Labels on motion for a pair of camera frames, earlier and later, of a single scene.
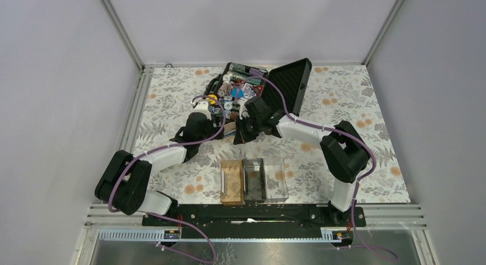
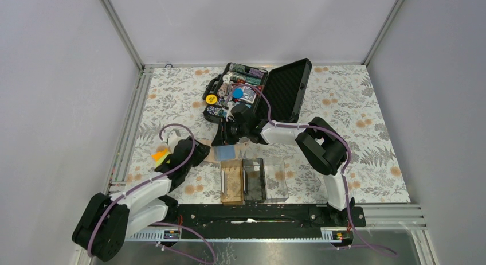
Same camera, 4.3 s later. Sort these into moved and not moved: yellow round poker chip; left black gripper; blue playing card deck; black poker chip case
Moved: left black gripper
Not moved: blue playing card deck; black poker chip case; yellow round poker chip
